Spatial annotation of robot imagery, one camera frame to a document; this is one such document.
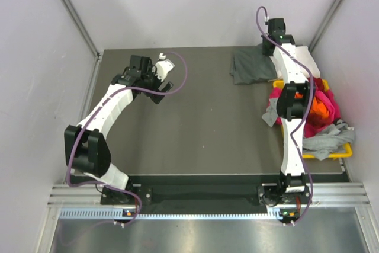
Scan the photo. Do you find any slotted grey cable duct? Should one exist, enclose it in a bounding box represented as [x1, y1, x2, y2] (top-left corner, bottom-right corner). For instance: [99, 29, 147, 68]
[59, 207, 295, 220]

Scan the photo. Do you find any folded white t shirt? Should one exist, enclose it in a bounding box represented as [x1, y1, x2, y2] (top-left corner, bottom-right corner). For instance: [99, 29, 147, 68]
[269, 46, 321, 79]

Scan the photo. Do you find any pink t shirt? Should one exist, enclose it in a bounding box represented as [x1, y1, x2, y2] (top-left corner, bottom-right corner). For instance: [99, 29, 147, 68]
[262, 88, 341, 138]

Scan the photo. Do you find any yellow plastic basket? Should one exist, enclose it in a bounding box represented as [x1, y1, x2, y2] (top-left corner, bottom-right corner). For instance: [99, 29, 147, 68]
[272, 78, 354, 161]

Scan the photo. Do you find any right aluminium corner post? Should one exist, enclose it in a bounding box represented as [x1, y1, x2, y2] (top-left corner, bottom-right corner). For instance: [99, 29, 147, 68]
[309, 0, 344, 53]

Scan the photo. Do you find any light grey t shirt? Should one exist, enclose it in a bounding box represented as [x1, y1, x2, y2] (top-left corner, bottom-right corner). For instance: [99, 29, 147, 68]
[278, 115, 355, 164]

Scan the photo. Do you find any orange t shirt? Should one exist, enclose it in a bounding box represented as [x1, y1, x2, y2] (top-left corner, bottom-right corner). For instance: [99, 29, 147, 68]
[309, 96, 330, 120]

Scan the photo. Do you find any dark grey t shirt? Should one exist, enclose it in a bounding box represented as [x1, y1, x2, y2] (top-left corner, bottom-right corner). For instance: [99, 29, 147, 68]
[229, 44, 277, 85]

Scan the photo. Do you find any left aluminium corner post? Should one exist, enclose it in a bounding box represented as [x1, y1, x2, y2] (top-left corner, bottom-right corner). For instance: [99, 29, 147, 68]
[61, 0, 101, 59]

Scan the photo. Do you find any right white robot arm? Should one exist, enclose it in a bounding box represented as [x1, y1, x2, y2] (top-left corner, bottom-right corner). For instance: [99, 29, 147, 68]
[261, 18, 315, 206]

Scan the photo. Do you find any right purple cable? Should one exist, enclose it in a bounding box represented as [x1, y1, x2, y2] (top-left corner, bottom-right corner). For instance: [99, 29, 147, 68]
[256, 6, 315, 226]

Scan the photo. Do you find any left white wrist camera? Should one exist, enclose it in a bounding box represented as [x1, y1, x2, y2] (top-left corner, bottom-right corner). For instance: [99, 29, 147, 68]
[152, 53, 175, 82]

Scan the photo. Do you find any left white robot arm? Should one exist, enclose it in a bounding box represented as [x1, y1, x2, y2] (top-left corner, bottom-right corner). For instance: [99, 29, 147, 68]
[64, 53, 175, 204]

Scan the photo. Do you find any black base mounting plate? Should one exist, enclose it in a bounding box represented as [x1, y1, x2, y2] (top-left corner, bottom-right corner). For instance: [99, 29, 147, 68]
[100, 174, 314, 215]

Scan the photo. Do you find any dark red t shirt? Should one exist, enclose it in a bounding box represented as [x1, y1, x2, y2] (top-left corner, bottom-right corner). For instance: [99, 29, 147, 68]
[313, 77, 325, 92]

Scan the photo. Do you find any aluminium corner post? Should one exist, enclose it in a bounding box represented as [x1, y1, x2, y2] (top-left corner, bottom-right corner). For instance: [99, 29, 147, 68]
[309, 0, 344, 53]
[61, 0, 101, 59]

